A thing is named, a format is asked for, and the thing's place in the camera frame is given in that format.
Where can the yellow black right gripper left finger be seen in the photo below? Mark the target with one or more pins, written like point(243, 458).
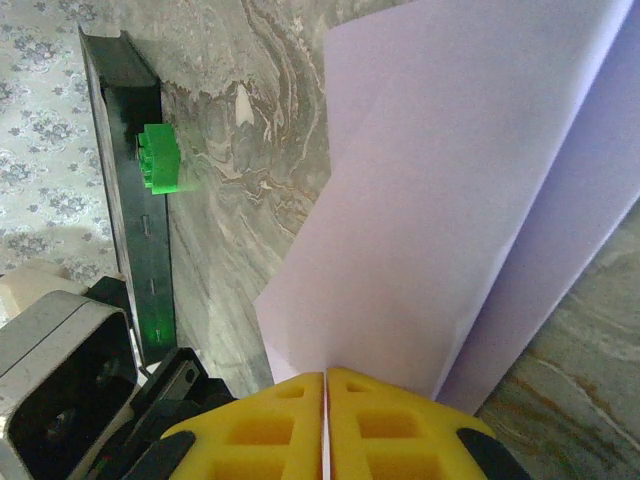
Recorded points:
point(280, 440)

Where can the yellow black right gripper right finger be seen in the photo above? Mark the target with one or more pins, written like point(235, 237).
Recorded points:
point(400, 445)

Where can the lilac paper sheet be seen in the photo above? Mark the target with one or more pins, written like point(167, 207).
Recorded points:
point(425, 200)

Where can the black grey checkerboard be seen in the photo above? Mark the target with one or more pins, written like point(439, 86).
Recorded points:
point(135, 225)

